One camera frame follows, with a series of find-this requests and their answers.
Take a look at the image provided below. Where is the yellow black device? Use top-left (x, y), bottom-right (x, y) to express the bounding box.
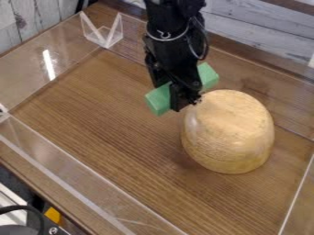
top-left (29, 195), bottom-right (81, 235)

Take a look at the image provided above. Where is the green rectangular block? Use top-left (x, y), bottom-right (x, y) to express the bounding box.
top-left (145, 62), bottom-right (220, 117)

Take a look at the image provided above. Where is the clear acrylic tray wall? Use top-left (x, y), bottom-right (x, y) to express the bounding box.
top-left (0, 104), bottom-right (188, 235)

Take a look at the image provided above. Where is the black cable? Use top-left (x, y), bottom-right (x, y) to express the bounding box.
top-left (0, 205), bottom-right (46, 235)

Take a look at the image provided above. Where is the clear acrylic corner bracket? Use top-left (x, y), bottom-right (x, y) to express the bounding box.
top-left (81, 12), bottom-right (125, 49)

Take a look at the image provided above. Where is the brown wooden bowl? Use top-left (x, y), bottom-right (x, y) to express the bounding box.
top-left (182, 89), bottom-right (276, 174)

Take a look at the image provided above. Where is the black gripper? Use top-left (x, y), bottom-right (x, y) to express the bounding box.
top-left (143, 0), bottom-right (209, 112)

